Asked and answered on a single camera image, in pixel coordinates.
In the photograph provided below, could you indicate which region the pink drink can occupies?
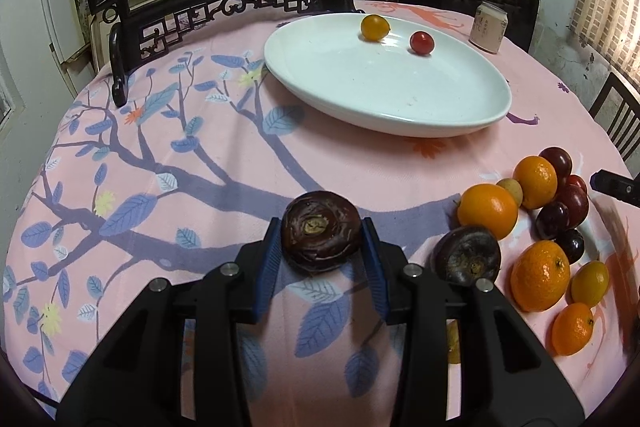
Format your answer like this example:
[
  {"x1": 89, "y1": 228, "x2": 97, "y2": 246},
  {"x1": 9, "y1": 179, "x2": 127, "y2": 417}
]
[{"x1": 469, "y1": 1, "x2": 509, "y2": 54}]

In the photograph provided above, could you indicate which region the wrinkled dark water chestnut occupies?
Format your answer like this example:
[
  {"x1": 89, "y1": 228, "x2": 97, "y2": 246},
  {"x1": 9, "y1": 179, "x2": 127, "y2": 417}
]
[{"x1": 280, "y1": 191, "x2": 361, "y2": 275}]

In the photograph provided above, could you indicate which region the pink patterned tablecloth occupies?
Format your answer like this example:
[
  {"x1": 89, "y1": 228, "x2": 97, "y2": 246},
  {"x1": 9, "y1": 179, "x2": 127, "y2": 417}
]
[{"x1": 2, "y1": 10, "x2": 639, "y2": 426}]

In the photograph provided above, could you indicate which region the carved black wooden chair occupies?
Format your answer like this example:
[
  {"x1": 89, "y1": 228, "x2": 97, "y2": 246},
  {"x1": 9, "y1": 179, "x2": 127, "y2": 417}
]
[{"x1": 103, "y1": 0, "x2": 356, "y2": 108}]

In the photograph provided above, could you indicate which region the white oval plate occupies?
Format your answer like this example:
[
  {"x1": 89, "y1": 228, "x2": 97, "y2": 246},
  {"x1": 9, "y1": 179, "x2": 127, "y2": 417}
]
[{"x1": 264, "y1": 13, "x2": 512, "y2": 138}]

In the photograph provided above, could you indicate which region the tan longan fruit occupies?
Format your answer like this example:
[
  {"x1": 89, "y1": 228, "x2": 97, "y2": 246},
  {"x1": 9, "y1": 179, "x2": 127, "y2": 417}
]
[
  {"x1": 497, "y1": 178, "x2": 524, "y2": 207},
  {"x1": 447, "y1": 320, "x2": 461, "y2": 365}
]

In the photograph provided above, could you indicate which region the dark brown water chestnut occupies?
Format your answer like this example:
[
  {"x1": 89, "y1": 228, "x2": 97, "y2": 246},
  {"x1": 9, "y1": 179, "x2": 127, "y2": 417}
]
[{"x1": 430, "y1": 225, "x2": 501, "y2": 286}]

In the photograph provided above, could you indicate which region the dark purple plum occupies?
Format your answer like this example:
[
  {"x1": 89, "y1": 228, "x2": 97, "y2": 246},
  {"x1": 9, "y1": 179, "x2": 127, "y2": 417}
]
[
  {"x1": 535, "y1": 202, "x2": 570, "y2": 239},
  {"x1": 553, "y1": 229, "x2": 585, "y2": 265}
]

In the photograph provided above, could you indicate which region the red cherry tomato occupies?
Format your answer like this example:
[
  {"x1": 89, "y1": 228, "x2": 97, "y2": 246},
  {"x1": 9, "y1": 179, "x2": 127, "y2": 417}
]
[
  {"x1": 409, "y1": 31, "x2": 435, "y2": 55},
  {"x1": 565, "y1": 173, "x2": 588, "y2": 193}
]

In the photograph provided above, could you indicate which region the dark red plum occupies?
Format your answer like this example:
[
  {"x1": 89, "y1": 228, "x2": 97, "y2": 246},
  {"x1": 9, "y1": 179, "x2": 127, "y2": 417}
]
[
  {"x1": 539, "y1": 146, "x2": 573, "y2": 181},
  {"x1": 556, "y1": 185, "x2": 589, "y2": 229}
]

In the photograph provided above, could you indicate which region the dark wooden slat chair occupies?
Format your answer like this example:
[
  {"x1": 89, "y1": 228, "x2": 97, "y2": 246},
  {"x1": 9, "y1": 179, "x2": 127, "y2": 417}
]
[{"x1": 589, "y1": 69, "x2": 639, "y2": 161}]

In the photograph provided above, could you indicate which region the large orange mandarin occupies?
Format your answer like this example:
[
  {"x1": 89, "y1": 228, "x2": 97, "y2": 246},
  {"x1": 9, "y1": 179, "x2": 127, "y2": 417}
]
[{"x1": 510, "y1": 241, "x2": 570, "y2": 312}]

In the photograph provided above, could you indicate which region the yellow cherry tomato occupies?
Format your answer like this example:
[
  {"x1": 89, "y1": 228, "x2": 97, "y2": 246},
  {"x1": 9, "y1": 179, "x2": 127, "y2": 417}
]
[
  {"x1": 360, "y1": 14, "x2": 390, "y2": 42},
  {"x1": 570, "y1": 260, "x2": 610, "y2": 308}
]

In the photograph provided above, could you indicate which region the small orange mandarin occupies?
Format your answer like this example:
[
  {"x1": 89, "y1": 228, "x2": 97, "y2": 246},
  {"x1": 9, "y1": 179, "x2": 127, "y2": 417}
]
[{"x1": 457, "y1": 183, "x2": 518, "y2": 241}]

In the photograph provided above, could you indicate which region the checkered curtain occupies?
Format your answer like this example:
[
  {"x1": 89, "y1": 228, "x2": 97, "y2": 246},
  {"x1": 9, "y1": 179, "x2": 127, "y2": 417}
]
[{"x1": 570, "y1": 0, "x2": 640, "y2": 86}]

